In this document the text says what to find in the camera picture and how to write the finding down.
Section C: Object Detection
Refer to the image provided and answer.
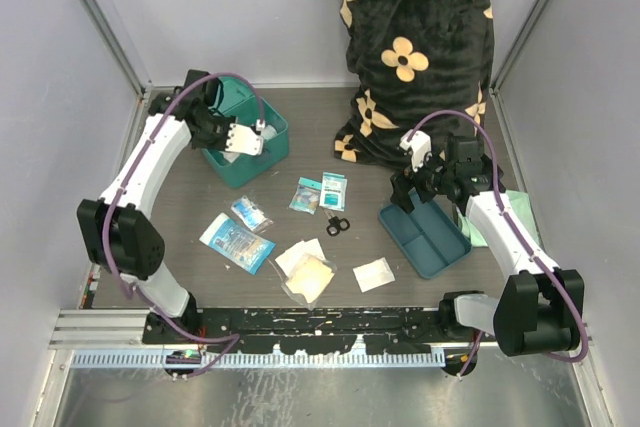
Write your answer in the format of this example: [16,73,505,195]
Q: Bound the dark teal divided tray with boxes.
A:
[378,192,472,280]

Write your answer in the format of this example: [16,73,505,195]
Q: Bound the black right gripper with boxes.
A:
[391,144,455,213]

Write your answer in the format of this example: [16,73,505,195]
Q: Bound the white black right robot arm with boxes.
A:
[391,131,587,361]

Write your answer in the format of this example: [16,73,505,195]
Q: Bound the teal medicine kit box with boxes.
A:
[201,76,289,189]

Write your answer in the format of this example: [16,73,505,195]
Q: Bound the small white gauze packet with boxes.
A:
[353,258,395,293]

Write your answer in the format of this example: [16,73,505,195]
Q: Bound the aluminium slotted rail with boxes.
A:
[49,309,446,373]

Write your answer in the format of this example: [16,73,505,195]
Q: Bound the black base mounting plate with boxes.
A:
[142,304,481,356]

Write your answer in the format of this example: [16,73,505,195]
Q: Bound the large blue cotton pack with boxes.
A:
[199,213,275,275]

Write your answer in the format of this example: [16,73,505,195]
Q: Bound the white gauze pad stack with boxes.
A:
[276,238,325,277]

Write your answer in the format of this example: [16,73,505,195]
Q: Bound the black handled scissors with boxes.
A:
[323,209,351,237]

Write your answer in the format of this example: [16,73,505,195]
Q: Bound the light green cloth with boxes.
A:
[454,190,540,248]

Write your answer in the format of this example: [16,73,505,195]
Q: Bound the teal white sachet packet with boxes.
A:
[320,172,348,211]

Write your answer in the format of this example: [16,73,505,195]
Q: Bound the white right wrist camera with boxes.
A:
[399,131,432,172]

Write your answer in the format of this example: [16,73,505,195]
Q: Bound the clear bag blue bandages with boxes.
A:
[289,177,321,215]

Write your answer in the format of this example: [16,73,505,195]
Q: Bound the black floral plush blanket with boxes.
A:
[334,0,495,169]

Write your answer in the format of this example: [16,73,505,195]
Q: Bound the white gauze pack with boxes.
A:
[222,152,241,164]

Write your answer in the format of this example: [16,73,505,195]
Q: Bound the white plastic bottle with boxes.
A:
[261,125,277,142]

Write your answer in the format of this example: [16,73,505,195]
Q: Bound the clear bag beige pad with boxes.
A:
[282,254,337,310]

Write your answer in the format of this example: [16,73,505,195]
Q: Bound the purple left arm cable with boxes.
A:
[102,71,266,378]

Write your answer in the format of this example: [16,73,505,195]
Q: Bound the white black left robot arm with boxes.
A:
[77,70,235,343]

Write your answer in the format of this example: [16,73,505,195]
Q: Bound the small clear blue packet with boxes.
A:
[231,196,273,233]

